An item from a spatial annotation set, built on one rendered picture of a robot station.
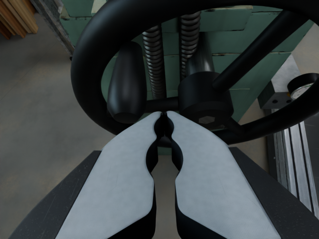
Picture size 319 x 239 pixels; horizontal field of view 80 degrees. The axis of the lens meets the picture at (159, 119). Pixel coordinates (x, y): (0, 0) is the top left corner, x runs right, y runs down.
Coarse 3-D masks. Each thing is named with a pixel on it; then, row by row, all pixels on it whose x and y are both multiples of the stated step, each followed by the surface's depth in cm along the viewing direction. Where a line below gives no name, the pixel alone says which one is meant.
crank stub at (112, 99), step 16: (128, 48) 13; (128, 64) 12; (112, 80) 12; (128, 80) 11; (144, 80) 12; (112, 96) 11; (128, 96) 11; (144, 96) 12; (112, 112) 11; (128, 112) 11; (144, 112) 12
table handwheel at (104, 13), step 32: (128, 0) 11; (160, 0) 11; (192, 0) 11; (224, 0) 11; (256, 0) 11; (288, 0) 11; (96, 32) 13; (128, 32) 13; (288, 32) 13; (96, 64) 15; (192, 64) 23; (96, 96) 20; (192, 96) 20; (224, 96) 20; (256, 128) 29
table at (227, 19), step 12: (96, 0) 22; (204, 12) 21; (216, 12) 21; (228, 12) 21; (240, 12) 21; (168, 24) 22; (204, 24) 23; (216, 24) 23; (228, 24) 23; (240, 24) 23
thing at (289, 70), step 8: (288, 64) 49; (296, 64) 49; (280, 72) 48; (288, 72) 48; (296, 72) 48; (272, 80) 47; (280, 80) 47; (288, 80) 47; (264, 88) 50; (272, 88) 47; (280, 88) 46; (264, 96) 50; (272, 96) 47; (280, 96) 47; (288, 96) 47; (264, 104) 51; (272, 104) 50; (280, 104) 51
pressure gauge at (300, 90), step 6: (294, 78) 41; (300, 78) 40; (306, 78) 39; (312, 78) 39; (288, 84) 42; (294, 84) 40; (300, 84) 39; (306, 84) 39; (288, 90) 43; (294, 90) 40; (300, 90) 40; (306, 90) 40; (294, 96) 42
